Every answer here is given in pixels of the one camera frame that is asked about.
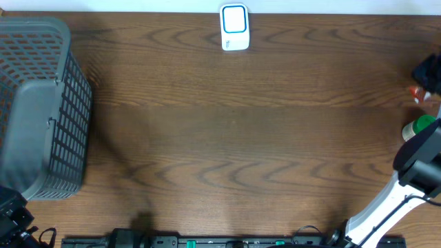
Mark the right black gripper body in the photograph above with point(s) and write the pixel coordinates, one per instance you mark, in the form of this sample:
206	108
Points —
429	71

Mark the red chocolate bar wrapper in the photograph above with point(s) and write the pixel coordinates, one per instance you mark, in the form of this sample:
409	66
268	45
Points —
419	94

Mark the green lid jar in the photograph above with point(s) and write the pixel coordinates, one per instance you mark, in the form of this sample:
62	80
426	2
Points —
416	126

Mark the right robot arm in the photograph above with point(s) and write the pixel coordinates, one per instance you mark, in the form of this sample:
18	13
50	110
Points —
415	181

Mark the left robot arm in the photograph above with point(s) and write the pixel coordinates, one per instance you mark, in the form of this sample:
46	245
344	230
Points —
15	220

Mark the white barcode scanner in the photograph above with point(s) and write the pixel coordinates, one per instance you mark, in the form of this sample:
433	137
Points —
234	27

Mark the grey plastic mesh basket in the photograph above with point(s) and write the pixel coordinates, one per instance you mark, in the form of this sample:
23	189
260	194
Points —
46	105

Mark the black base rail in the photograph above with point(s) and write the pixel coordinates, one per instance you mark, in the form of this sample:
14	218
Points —
130	238

